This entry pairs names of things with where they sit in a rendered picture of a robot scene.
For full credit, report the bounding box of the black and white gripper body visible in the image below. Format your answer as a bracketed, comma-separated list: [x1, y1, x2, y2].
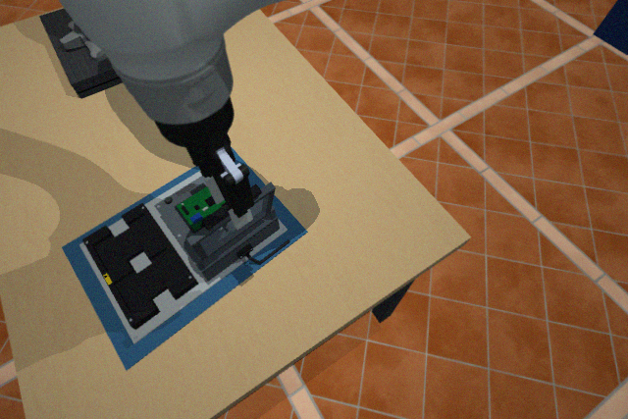
[154, 97, 234, 166]

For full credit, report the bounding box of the green circuit board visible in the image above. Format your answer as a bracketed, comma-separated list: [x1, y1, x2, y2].
[177, 186, 226, 232]

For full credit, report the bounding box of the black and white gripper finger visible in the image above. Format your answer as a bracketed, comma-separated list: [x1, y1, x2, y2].
[191, 147, 254, 230]
[186, 147, 225, 205]

